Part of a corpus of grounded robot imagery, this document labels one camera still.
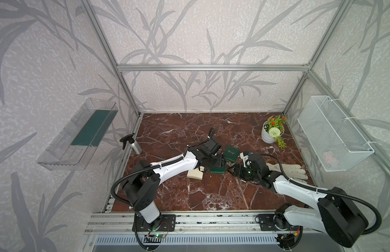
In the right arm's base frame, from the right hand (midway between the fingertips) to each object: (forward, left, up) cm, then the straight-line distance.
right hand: (229, 170), depth 85 cm
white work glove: (+1, -39, -7) cm, 39 cm away
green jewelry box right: (+12, -3, -3) cm, 13 cm away
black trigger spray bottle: (+15, +56, +9) cm, 59 cm away
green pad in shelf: (+5, +60, +30) cm, 67 cm away
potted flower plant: (+21, -27, +9) cm, 35 cm away
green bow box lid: (-2, +5, +4) cm, 7 cm away
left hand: (+2, +4, +3) cm, 6 cm away
